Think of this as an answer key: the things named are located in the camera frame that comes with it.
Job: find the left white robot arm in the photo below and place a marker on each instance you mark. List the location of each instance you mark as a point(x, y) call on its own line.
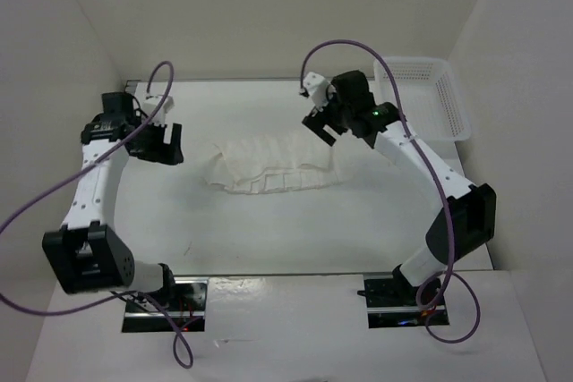
point(86, 253)

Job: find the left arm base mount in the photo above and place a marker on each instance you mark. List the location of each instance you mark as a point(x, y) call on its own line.
point(186, 308)

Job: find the white perforated plastic basket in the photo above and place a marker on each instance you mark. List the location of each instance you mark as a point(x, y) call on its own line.
point(430, 97)

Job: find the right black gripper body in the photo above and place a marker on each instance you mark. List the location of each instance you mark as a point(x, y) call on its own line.
point(337, 113)

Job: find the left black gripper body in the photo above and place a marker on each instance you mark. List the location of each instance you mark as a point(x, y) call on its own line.
point(149, 143)

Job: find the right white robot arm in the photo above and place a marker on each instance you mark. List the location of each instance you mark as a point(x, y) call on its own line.
point(464, 213)

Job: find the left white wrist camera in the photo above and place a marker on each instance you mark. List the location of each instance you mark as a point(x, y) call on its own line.
point(153, 106)

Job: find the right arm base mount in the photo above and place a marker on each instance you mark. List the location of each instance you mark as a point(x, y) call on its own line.
point(391, 304)

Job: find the white pleated skirt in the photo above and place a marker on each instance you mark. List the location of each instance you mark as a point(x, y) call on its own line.
point(270, 163)

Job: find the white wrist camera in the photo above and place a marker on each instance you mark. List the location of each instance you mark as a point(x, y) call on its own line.
point(316, 88)
point(153, 106)

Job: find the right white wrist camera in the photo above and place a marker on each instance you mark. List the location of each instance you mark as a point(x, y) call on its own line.
point(316, 88)

